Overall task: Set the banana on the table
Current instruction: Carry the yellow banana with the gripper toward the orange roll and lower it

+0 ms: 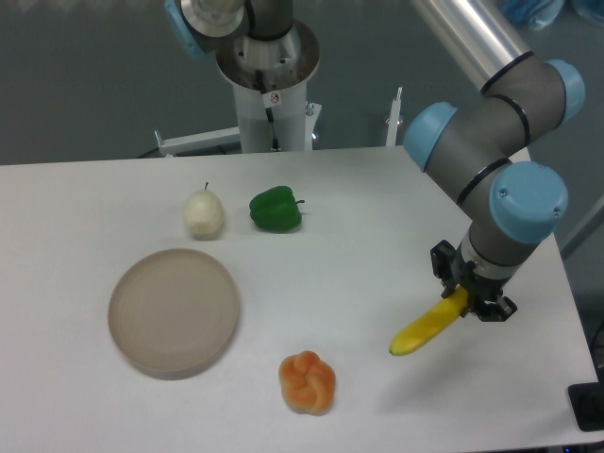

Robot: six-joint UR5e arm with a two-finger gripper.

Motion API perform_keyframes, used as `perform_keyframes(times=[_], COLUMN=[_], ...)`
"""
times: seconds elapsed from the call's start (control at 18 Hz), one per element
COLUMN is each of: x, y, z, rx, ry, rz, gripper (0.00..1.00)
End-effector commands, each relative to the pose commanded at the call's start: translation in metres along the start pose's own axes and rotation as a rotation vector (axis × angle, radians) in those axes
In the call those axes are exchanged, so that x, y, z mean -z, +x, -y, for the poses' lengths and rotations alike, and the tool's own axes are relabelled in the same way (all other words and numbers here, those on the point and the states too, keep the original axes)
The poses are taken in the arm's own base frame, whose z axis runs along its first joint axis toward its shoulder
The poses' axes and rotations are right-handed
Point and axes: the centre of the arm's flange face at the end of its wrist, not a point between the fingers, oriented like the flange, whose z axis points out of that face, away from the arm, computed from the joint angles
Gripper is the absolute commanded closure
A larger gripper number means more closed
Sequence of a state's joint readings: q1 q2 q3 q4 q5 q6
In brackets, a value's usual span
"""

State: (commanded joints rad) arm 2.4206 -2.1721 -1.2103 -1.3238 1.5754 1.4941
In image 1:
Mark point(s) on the green bell pepper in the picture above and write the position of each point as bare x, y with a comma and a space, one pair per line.
276, 210

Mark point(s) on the white metal bracket right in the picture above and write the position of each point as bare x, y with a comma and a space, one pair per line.
395, 119

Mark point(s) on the blue plastic bag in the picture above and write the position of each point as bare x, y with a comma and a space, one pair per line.
531, 14

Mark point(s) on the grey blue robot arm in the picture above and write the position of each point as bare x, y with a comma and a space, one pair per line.
468, 154

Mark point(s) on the white metal bracket left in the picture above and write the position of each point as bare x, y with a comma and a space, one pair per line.
197, 142

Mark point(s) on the beige round plate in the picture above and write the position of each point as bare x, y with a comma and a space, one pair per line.
173, 313

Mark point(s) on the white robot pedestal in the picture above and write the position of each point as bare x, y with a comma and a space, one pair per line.
269, 81

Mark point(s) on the orange knotted bread roll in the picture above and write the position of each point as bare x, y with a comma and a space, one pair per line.
307, 383

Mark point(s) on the black box at edge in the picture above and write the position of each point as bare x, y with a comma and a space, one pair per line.
587, 404

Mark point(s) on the white pear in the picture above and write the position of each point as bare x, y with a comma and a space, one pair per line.
204, 214

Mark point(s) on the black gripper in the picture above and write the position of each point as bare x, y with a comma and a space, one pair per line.
485, 295

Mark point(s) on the white metal bracket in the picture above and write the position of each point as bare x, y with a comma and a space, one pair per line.
197, 142
395, 119

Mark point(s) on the yellow banana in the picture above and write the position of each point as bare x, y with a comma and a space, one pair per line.
429, 325

